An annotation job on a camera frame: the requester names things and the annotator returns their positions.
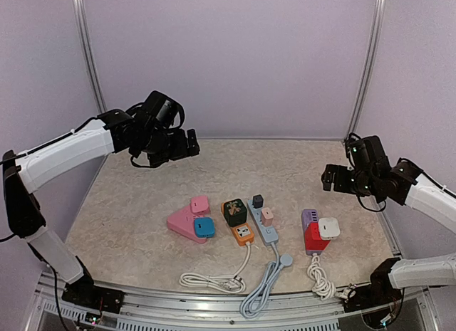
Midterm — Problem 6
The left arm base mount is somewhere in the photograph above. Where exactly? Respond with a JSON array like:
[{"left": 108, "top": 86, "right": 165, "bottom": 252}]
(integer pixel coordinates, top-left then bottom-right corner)
[{"left": 62, "top": 279, "right": 125, "bottom": 314}]

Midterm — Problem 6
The pale pink charger plug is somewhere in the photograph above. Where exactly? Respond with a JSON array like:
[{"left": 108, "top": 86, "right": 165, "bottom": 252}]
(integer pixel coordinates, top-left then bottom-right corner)
[{"left": 260, "top": 207, "right": 274, "bottom": 227}]

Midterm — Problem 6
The white charger plug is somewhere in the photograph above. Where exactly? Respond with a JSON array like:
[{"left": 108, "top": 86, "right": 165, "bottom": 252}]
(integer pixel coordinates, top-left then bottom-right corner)
[{"left": 318, "top": 217, "right": 341, "bottom": 241}]

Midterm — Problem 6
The aluminium corner post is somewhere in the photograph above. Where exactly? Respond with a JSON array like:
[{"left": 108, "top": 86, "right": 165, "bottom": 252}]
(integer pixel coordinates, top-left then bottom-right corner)
[
  {"left": 72, "top": 0, "right": 107, "bottom": 113},
  {"left": 344, "top": 0, "right": 386, "bottom": 140}
]

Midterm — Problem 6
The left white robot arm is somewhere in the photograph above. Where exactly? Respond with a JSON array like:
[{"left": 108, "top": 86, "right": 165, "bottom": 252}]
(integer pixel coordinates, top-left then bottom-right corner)
[{"left": 1, "top": 107, "right": 200, "bottom": 306}]

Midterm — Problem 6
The red cube socket adapter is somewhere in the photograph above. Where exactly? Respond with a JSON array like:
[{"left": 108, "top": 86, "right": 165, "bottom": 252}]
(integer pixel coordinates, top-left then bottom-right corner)
[{"left": 304, "top": 222, "right": 331, "bottom": 254}]

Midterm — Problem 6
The dark grey charger plug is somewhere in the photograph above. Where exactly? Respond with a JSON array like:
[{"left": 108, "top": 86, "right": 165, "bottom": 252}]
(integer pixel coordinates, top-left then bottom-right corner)
[{"left": 252, "top": 194, "right": 264, "bottom": 209}]

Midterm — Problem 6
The white cable of orange strip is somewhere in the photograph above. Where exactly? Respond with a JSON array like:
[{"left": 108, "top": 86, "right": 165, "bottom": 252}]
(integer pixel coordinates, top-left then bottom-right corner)
[{"left": 178, "top": 242, "right": 252, "bottom": 294}]

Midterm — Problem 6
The dark green cube adapter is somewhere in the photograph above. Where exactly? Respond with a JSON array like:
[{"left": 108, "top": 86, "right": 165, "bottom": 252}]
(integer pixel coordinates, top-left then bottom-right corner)
[{"left": 221, "top": 199, "right": 247, "bottom": 227}]

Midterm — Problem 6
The right aluminium corner post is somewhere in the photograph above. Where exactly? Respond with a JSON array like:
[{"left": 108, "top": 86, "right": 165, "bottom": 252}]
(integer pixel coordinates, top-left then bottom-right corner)
[{"left": 344, "top": 0, "right": 386, "bottom": 140}]

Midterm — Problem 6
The orange power strip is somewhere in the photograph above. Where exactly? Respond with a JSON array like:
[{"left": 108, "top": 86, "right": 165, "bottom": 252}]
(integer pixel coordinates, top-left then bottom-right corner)
[{"left": 231, "top": 223, "right": 254, "bottom": 246}]

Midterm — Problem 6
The aluminium front rail frame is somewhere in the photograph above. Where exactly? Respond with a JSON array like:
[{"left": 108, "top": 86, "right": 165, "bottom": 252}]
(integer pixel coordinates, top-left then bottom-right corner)
[{"left": 23, "top": 270, "right": 439, "bottom": 331}]

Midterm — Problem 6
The light blue power strip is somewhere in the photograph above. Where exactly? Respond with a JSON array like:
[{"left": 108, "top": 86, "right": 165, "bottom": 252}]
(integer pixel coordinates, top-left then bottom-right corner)
[{"left": 247, "top": 199, "right": 279, "bottom": 246}]

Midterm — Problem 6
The left aluminium corner post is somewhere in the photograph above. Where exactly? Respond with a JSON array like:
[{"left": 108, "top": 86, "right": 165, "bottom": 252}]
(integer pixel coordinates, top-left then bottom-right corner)
[{"left": 72, "top": 0, "right": 107, "bottom": 113}]

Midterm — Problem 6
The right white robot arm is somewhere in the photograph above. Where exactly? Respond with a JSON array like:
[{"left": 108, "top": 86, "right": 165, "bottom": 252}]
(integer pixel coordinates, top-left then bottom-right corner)
[{"left": 321, "top": 158, "right": 455, "bottom": 305}]

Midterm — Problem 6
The purple power strip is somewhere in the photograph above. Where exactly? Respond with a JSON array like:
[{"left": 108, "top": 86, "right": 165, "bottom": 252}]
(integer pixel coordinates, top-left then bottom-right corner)
[{"left": 301, "top": 209, "right": 323, "bottom": 256}]

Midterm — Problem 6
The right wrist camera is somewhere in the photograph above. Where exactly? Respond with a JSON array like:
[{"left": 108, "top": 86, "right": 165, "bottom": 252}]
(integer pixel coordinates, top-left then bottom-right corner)
[{"left": 344, "top": 132, "right": 386, "bottom": 169}]

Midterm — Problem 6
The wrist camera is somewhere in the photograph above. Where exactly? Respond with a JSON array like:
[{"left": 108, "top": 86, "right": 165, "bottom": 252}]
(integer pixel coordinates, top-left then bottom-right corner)
[
  {"left": 344, "top": 132, "right": 386, "bottom": 169},
  {"left": 142, "top": 90, "right": 185, "bottom": 129}
]

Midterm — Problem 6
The light blue cable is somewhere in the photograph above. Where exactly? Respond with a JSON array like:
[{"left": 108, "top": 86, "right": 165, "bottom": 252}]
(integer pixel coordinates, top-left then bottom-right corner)
[{"left": 239, "top": 241, "right": 294, "bottom": 320}]

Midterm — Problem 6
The white cable of purple strip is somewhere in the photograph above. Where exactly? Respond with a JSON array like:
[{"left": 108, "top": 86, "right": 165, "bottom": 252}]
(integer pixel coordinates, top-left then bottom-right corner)
[{"left": 306, "top": 253, "right": 357, "bottom": 302}]

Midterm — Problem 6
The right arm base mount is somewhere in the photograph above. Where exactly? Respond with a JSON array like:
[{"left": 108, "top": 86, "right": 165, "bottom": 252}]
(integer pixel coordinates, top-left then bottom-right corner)
[{"left": 343, "top": 257, "right": 403, "bottom": 312}]

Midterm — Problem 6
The blue charger plug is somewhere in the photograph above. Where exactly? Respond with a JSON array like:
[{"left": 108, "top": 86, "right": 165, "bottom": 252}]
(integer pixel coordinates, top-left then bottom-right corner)
[{"left": 194, "top": 217, "right": 215, "bottom": 238}]

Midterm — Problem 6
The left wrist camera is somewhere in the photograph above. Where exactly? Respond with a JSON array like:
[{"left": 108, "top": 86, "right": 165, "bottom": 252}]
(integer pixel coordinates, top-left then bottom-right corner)
[{"left": 142, "top": 90, "right": 185, "bottom": 129}]

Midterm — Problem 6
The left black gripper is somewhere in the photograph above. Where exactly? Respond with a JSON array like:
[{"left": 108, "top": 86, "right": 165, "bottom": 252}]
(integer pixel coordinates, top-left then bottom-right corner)
[{"left": 140, "top": 126, "right": 200, "bottom": 167}]

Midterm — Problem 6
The pink triangular power socket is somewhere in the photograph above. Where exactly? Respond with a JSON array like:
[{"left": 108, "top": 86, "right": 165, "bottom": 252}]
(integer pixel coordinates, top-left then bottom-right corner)
[{"left": 167, "top": 206, "right": 207, "bottom": 244}]

